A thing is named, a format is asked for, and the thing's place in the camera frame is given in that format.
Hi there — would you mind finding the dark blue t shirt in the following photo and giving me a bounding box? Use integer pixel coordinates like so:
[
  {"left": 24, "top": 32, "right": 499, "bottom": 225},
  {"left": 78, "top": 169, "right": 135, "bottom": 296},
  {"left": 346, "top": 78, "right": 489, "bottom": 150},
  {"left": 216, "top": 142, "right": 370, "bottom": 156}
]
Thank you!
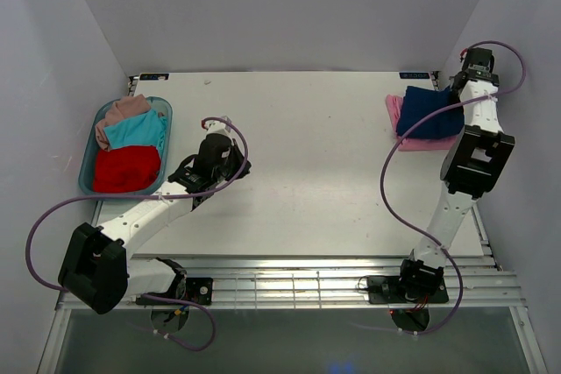
[{"left": 395, "top": 84, "right": 466, "bottom": 141}]

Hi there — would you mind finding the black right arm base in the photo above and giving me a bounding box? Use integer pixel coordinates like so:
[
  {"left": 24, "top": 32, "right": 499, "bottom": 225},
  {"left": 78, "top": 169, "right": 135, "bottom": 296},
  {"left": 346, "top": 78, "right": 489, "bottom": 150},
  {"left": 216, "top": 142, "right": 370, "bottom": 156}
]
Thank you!
[{"left": 358, "top": 275, "right": 449, "bottom": 304}]

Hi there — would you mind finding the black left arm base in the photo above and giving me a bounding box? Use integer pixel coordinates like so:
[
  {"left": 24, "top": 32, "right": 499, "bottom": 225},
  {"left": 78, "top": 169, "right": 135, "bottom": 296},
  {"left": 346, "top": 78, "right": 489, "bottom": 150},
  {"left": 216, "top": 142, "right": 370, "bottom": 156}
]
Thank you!
[{"left": 148, "top": 276, "right": 214, "bottom": 306}]

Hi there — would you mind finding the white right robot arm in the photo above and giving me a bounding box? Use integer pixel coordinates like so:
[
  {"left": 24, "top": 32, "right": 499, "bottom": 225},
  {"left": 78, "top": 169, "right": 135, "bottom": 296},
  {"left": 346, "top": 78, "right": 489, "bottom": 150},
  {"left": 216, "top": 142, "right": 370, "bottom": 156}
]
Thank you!
[{"left": 395, "top": 45, "right": 515, "bottom": 301}]

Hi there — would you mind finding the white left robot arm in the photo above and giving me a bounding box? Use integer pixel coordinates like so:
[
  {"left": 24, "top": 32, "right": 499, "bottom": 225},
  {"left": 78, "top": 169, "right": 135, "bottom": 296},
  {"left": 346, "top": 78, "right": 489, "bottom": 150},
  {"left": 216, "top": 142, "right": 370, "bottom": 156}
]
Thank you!
[{"left": 58, "top": 133, "right": 251, "bottom": 314}]

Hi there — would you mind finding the light blue t shirt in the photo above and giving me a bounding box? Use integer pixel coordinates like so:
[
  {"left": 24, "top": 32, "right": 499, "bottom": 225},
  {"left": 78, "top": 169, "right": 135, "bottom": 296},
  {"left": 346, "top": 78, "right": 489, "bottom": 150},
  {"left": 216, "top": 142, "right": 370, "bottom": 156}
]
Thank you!
[{"left": 103, "top": 109, "right": 167, "bottom": 154}]

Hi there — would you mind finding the teal plastic tray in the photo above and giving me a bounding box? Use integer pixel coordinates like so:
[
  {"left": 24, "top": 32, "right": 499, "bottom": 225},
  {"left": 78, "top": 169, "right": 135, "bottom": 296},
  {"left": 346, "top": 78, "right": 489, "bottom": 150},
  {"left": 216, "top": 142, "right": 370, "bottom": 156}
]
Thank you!
[{"left": 78, "top": 96, "right": 173, "bottom": 195}]

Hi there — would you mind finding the folded pink t shirt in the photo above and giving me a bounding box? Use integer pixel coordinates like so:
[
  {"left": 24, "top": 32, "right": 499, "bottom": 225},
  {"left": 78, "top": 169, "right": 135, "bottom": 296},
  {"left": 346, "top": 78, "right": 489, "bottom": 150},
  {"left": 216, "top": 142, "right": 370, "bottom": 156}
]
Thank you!
[{"left": 385, "top": 95, "right": 456, "bottom": 152}]

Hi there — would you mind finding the red t shirt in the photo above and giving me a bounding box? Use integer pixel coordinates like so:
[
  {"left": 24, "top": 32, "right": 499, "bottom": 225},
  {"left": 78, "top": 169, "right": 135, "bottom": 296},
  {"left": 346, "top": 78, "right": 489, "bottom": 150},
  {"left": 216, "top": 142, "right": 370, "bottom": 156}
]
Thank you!
[{"left": 92, "top": 145, "right": 161, "bottom": 194}]

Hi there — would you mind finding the beige t shirt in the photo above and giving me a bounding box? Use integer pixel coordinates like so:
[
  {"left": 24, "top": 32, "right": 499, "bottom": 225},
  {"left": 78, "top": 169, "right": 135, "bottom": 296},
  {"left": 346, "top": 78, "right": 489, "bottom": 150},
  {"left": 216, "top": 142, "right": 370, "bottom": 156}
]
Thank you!
[{"left": 95, "top": 95, "right": 151, "bottom": 151}]

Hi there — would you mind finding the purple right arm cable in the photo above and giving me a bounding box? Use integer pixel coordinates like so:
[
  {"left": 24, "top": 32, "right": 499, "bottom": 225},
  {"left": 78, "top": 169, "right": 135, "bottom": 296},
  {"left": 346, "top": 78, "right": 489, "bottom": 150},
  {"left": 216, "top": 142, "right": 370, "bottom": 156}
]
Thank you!
[{"left": 379, "top": 39, "right": 527, "bottom": 336}]

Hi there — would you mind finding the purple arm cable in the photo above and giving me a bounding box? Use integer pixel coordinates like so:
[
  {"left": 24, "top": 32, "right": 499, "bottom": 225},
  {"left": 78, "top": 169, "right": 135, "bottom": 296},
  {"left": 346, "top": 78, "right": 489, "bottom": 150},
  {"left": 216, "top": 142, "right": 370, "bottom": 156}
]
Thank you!
[
  {"left": 25, "top": 116, "right": 251, "bottom": 352},
  {"left": 379, "top": 39, "right": 527, "bottom": 336}
]

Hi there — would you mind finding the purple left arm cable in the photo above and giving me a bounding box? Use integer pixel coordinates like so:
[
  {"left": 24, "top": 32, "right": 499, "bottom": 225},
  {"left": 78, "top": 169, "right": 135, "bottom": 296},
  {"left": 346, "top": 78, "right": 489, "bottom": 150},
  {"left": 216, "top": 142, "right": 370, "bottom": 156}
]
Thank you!
[{"left": 25, "top": 116, "right": 251, "bottom": 352}]

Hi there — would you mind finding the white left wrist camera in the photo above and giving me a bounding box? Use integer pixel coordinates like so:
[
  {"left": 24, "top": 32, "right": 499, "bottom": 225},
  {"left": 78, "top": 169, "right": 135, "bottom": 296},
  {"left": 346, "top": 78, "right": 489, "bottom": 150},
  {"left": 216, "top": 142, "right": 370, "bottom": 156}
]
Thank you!
[{"left": 202, "top": 116, "right": 231, "bottom": 137}]

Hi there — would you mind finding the aluminium front rail frame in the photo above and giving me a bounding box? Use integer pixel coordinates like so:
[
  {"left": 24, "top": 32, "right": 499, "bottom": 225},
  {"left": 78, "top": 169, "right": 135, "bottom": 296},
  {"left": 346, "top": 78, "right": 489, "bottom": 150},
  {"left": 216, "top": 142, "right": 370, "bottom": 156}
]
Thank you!
[{"left": 178, "top": 256, "right": 526, "bottom": 310}]

